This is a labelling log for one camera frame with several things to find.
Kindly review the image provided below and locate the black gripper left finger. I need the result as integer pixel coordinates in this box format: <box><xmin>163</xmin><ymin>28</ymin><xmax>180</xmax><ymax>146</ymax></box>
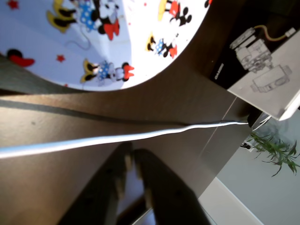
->
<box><xmin>58</xmin><ymin>142</ymin><xmax>134</xmax><ymax>225</ymax></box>

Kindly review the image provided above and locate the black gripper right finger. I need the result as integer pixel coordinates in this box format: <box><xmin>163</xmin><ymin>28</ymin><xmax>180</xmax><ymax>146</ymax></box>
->
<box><xmin>134</xmin><ymin>149</ymin><xmax>212</xmax><ymax>225</ymax></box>

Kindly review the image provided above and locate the white and black servo box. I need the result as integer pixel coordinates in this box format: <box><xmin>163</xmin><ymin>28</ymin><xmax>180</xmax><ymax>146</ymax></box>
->
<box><xmin>207</xmin><ymin>0</ymin><xmax>300</xmax><ymax>121</ymax></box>

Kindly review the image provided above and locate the green potted plant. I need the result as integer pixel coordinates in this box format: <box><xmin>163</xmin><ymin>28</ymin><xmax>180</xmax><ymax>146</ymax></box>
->
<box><xmin>250</xmin><ymin>131</ymin><xmax>300</xmax><ymax>178</ymax></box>

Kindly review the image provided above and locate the round cartoon-print coaster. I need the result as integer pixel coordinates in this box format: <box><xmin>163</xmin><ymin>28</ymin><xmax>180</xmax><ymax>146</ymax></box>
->
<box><xmin>0</xmin><ymin>0</ymin><xmax>213</xmax><ymax>91</ymax></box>

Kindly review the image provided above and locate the white cable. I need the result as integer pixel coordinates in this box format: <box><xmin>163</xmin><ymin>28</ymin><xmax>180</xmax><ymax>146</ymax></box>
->
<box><xmin>0</xmin><ymin>120</ymin><xmax>249</xmax><ymax>160</ymax></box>

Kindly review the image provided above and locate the white wall socket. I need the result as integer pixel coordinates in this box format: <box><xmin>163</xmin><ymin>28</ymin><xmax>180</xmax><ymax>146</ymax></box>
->
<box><xmin>240</xmin><ymin>138</ymin><xmax>255</xmax><ymax>152</ymax></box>

